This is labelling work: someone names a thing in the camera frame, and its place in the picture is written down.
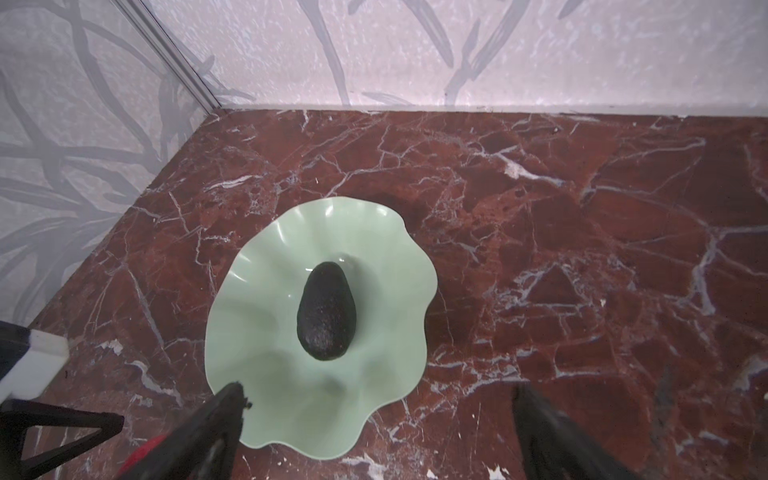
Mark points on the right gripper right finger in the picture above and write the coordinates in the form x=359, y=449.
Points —
x=553, y=446

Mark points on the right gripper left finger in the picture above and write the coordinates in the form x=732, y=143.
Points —
x=203, y=447

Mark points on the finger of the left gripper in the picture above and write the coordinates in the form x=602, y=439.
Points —
x=18, y=417

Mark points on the dark fake avocado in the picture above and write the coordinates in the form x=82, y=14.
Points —
x=327, y=315

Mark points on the light green wavy fruit bowl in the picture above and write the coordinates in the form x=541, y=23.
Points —
x=319, y=408

